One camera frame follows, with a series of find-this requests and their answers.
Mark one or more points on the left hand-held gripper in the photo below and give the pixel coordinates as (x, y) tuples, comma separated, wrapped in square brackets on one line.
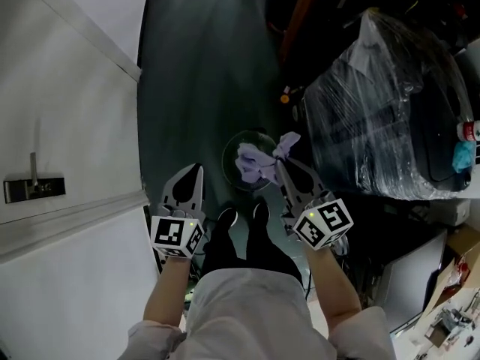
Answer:
[(168, 234)]

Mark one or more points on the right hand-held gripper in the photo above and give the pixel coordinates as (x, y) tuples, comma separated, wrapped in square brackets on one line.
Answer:
[(326, 219)]

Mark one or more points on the purple clothes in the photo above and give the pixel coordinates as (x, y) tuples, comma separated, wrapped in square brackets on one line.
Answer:
[(255, 163)]

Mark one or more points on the round dark laundry basket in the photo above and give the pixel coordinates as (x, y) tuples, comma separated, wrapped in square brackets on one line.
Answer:
[(230, 159)]

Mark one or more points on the person's left forearm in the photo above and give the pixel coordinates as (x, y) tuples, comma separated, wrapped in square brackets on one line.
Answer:
[(168, 291)]

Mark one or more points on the person's right forearm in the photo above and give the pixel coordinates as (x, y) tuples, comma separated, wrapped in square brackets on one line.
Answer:
[(330, 287)]

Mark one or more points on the person's black right shoe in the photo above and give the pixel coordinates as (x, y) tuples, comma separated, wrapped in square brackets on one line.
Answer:
[(261, 212)]

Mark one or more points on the person's black shoe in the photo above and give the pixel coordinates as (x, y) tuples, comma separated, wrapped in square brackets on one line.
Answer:
[(228, 216), (261, 212)]

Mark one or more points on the person's black left shoe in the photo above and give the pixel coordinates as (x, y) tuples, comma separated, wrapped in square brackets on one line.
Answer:
[(228, 216)]

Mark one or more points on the person's black trousers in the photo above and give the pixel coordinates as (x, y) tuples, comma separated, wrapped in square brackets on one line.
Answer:
[(262, 253)]

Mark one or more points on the plastic-wrapped black appliance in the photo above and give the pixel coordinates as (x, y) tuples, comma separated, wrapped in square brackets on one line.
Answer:
[(382, 107)]

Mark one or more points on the person's white shirt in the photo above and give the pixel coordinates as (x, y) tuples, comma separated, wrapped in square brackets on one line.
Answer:
[(247, 321)]

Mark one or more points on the white door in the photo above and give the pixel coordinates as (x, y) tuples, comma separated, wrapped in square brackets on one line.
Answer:
[(56, 88)]

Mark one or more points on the clear bottle with red label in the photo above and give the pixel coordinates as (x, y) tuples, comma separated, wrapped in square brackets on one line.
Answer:
[(468, 130)]

